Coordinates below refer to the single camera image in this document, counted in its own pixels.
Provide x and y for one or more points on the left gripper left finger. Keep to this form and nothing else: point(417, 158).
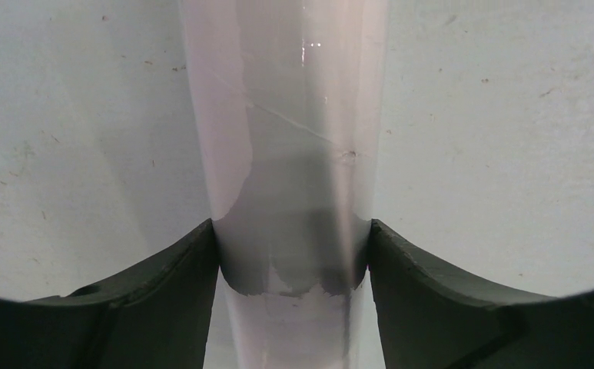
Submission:
point(154, 314)

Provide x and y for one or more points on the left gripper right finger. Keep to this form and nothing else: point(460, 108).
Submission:
point(433, 314)

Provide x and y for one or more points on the white shuttlecock tube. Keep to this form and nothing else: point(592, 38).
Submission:
point(287, 100)

